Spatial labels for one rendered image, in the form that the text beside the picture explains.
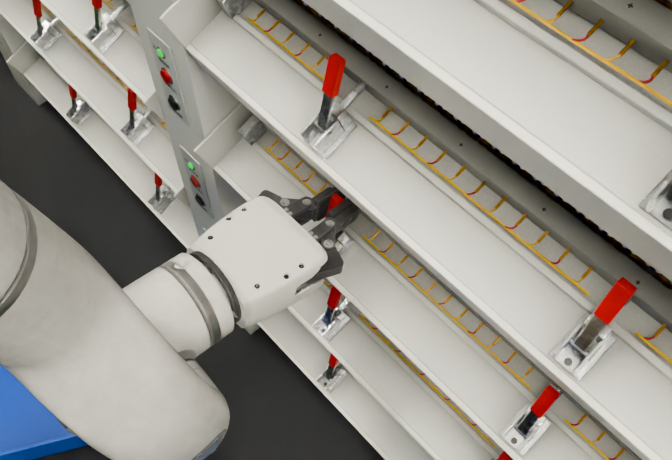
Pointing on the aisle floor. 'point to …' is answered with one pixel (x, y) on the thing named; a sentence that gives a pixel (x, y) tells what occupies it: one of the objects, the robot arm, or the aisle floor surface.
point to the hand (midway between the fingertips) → (336, 207)
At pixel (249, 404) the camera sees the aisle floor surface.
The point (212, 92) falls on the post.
